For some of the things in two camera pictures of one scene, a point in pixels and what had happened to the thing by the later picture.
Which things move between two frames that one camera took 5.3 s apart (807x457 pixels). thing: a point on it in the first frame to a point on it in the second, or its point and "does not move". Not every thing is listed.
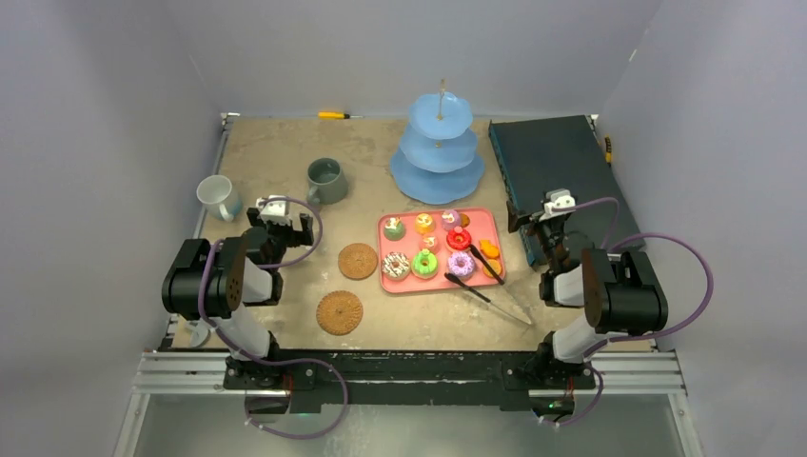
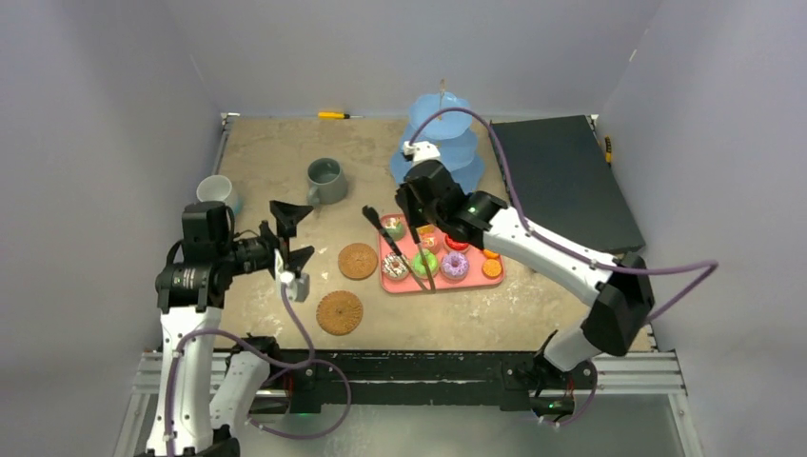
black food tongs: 475,248 to 369,211
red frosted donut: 459,239 does not move
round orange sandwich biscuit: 495,265 does not move
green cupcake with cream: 394,228 does not move
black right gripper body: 536,223 to 411,201
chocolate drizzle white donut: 395,266 does not move
